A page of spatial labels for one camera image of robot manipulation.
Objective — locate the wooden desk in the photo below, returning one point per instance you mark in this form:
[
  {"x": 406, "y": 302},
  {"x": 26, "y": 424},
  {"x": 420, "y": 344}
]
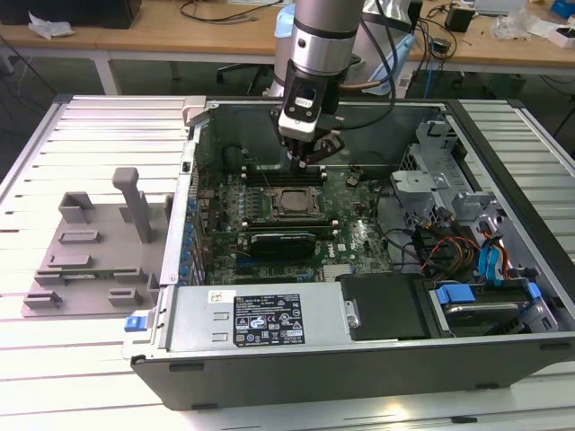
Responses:
[{"x": 179, "y": 38}]

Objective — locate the clear plastic bag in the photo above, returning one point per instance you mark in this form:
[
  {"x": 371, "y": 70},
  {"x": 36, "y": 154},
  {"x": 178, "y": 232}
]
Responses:
[{"x": 512, "y": 24}]

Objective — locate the green motherboard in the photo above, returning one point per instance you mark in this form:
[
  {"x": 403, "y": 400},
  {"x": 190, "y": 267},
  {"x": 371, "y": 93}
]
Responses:
[{"x": 359, "y": 251}]

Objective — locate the blue case latch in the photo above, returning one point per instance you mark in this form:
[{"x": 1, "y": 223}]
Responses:
[{"x": 135, "y": 324}]

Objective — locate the flat grey device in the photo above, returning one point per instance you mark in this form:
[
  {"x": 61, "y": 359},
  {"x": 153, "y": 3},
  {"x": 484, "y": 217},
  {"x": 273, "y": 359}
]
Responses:
[{"x": 498, "y": 5}]

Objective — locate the white cardboard box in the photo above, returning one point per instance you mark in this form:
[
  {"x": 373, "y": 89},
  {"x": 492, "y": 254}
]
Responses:
[{"x": 543, "y": 28}]

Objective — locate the small black box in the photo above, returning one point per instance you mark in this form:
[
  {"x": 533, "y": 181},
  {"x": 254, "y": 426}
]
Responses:
[{"x": 459, "y": 20}]

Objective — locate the crumpled white wrapping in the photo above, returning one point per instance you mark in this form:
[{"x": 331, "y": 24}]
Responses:
[{"x": 49, "y": 28}]

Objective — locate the silver hard disk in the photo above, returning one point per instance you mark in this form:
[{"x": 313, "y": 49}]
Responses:
[{"x": 485, "y": 314}]

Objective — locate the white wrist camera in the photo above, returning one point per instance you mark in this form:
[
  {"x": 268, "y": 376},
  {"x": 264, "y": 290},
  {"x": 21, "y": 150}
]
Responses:
[{"x": 298, "y": 128}]

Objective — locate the tall black box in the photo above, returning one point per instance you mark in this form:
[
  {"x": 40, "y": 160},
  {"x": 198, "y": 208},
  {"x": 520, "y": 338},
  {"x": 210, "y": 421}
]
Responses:
[{"x": 416, "y": 18}]

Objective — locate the silver metal drive cage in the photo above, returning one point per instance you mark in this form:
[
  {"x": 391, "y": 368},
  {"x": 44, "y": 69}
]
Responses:
[{"x": 418, "y": 184}]

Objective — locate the CPU socket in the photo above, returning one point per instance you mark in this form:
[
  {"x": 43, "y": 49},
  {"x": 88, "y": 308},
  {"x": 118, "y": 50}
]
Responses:
[{"x": 274, "y": 214}]

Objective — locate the small black adapter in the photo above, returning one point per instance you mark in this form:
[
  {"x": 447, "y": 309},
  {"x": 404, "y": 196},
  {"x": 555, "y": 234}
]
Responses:
[{"x": 441, "y": 46}]

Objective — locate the blue box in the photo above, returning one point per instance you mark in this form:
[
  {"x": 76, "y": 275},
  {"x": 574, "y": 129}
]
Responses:
[{"x": 563, "y": 6}]

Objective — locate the black equipment case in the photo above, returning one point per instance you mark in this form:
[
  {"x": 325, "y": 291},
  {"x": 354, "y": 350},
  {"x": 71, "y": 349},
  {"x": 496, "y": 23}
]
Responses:
[{"x": 45, "y": 9}]

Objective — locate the silver finned chipset heatsink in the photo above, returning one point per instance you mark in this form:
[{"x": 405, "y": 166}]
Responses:
[{"x": 339, "y": 272}]

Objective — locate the grey power supply unit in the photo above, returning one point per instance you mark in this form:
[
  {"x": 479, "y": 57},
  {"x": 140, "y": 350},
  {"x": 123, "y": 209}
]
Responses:
[{"x": 197, "y": 314}]

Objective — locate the green RAM stick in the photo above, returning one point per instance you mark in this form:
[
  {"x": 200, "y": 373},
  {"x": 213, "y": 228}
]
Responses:
[{"x": 101, "y": 272}]

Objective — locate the blue disk carrier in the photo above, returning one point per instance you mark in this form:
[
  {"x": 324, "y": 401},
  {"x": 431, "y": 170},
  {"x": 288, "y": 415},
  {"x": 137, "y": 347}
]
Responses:
[{"x": 453, "y": 294}]

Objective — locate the black plastic shroud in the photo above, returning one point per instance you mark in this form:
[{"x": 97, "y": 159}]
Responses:
[{"x": 382, "y": 305}]

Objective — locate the grey parts rack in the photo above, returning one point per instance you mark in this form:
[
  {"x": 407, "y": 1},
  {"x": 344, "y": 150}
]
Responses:
[{"x": 108, "y": 251}]

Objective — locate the black and silver PC case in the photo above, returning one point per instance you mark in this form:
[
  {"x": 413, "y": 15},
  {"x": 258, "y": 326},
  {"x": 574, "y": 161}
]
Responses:
[{"x": 314, "y": 381}]

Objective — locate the black graphics card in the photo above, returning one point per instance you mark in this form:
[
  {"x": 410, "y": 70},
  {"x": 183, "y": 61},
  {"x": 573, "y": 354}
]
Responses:
[{"x": 283, "y": 246}]

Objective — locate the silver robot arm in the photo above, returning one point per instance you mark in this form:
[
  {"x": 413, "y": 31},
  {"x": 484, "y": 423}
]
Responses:
[{"x": 323, "y": 27}]

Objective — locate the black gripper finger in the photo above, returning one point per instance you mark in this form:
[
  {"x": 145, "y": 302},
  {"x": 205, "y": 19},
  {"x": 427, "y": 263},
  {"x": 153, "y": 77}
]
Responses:
[
  {"x": 296, "y": 152},
  {"x": 330, "y": 146}
]

